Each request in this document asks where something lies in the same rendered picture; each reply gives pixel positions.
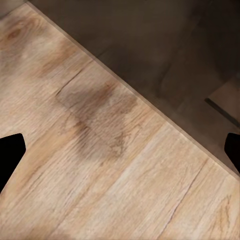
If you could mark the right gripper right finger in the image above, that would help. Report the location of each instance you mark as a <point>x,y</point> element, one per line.
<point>232,149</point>

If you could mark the oven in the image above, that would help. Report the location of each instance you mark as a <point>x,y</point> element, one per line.
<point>203,82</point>

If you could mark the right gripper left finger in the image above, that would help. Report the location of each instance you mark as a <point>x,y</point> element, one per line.
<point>12,149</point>

